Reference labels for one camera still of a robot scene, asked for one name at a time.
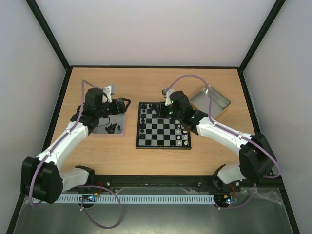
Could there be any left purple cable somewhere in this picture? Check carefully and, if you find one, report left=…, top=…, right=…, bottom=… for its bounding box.
left=28, top=79, right=122, bottom=229

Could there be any pink tin with black pieces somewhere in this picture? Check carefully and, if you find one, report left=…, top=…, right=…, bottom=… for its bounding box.
left=91, top=114, right=125, bottom=138

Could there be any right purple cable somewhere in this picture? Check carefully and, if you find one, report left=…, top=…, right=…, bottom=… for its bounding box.
left=168, top=74, right=282, bottom=210

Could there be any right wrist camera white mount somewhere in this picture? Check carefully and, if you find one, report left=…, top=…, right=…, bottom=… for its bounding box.
left=162, top=88, right=174, bottom=106

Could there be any light blue slotted cable duct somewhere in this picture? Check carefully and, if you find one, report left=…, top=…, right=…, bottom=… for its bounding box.
left=55, top=194, right=216, bottom=204

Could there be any purple cable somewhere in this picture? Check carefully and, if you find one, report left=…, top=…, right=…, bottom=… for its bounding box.
left=28, top=79, right=122, bottom=229
left=168, top=74, right=282, bottom=210

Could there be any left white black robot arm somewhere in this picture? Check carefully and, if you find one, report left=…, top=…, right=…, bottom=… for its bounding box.
left=20, top=86, right=131, bottom=204

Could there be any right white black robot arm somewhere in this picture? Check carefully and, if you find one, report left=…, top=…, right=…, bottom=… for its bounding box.
left=151, top=89, right=277, bottom=191

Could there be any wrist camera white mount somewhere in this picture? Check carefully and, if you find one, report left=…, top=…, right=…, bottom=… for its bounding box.
left=162, top=88, right=174, bottom=106
left=102, top=85, right=116, bottom=103

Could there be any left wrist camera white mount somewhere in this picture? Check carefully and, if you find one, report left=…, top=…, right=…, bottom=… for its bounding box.
left=102, top=85, right=116, bottom=103

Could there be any gold silver empty tin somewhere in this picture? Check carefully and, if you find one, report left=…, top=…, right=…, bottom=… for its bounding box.
left=189, top=87, right=231, bottom=119

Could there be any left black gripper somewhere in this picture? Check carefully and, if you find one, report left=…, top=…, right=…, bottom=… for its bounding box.
left=97, top=98, right=132, bottom=119

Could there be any black aluminium frame rail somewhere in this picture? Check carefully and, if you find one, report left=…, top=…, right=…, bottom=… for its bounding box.
left=24, top=173, right=283, bottom=193

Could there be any black silver chess board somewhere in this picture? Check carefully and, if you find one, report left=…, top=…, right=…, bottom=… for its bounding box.
left=136, top=102, right=192, bottom=150

